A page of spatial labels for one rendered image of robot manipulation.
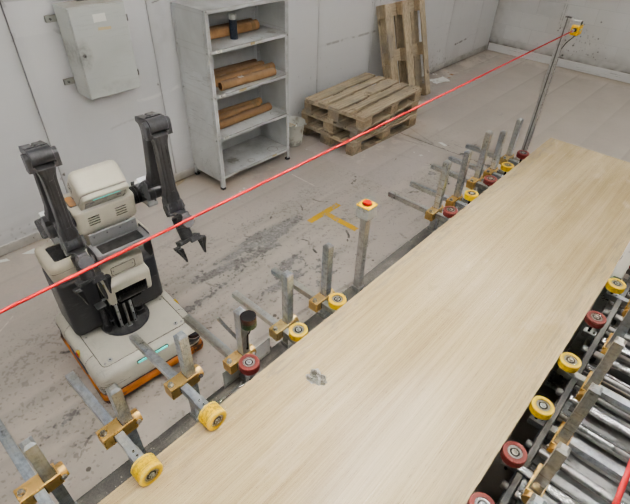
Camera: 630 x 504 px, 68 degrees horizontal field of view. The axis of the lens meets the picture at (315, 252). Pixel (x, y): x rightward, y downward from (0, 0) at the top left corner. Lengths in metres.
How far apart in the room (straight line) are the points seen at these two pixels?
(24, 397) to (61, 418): 0.29
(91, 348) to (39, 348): 0.60
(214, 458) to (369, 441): 0.51
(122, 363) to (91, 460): 0.49
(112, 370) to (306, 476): 1.48
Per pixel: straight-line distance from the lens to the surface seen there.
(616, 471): 2.03
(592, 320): 2.37
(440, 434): 1.77
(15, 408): 3.23
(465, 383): 1.92
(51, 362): 3.36
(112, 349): 2.90
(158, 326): 2.94
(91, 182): 2.18
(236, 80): 4.39
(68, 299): 2.81
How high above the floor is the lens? 2.37
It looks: 39 degrees down
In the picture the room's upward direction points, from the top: 2 degrees clockwise
